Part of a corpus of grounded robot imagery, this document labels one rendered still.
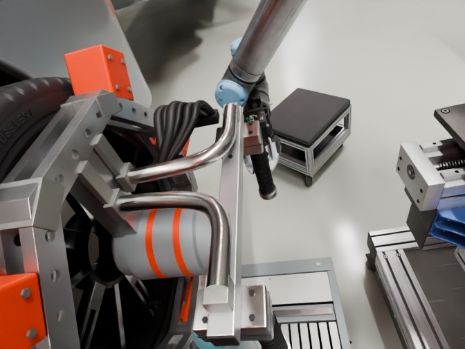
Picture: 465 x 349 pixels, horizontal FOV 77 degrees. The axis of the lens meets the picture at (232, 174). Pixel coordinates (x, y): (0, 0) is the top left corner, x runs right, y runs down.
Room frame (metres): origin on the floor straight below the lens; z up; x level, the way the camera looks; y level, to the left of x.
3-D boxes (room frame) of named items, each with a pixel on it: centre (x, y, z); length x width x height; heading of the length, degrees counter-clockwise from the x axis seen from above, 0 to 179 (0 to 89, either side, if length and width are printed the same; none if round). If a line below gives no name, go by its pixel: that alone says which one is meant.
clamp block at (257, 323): (0.15, 0.06, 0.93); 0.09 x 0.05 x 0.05; 74
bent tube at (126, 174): (0.43, 0.06, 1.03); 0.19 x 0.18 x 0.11; 74
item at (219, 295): (0.24, 0.12, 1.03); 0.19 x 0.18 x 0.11; 74
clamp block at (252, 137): (0.48, -0.04, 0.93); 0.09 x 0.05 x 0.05; 74
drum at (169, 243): (0.35, 0.14, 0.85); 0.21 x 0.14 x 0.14; 74
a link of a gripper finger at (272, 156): (0.50, -0.10, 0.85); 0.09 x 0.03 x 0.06; 173
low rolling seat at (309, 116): (1.29, -0.47, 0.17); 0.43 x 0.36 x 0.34; 122
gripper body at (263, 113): (0.60, -0.10, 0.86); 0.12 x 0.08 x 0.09; 165
